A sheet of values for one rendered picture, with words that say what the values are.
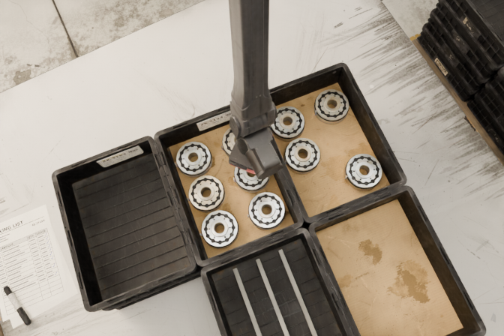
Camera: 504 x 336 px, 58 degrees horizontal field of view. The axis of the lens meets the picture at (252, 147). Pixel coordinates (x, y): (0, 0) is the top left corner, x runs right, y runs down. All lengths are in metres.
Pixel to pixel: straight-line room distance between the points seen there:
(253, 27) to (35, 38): 2.24
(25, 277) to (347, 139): 1.07
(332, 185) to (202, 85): 0.59
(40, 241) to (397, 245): 1.09
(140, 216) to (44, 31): 1.69
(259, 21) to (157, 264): 0.84
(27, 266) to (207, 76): 0.84
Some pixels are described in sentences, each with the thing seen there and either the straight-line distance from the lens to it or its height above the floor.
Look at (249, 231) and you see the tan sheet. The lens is 1.30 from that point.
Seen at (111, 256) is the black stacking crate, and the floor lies 0.83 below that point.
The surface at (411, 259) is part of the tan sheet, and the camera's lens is 1.34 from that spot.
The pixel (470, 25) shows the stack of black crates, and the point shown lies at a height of 0.52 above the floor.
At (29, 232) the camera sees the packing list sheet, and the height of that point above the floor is 0.70.
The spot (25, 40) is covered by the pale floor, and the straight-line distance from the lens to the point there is 2.85.
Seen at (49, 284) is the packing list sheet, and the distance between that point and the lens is 1.57.
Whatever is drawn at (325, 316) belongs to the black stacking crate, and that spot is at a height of 0.83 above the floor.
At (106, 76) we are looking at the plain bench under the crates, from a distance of 1.71.
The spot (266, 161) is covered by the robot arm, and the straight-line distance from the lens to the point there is 0.88.
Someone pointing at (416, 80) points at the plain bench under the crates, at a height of 0.70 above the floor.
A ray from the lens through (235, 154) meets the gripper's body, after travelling 1.01.
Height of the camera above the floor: 2.12
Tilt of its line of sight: 71 degrees down
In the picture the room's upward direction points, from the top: 8 degrees counter-clockwise
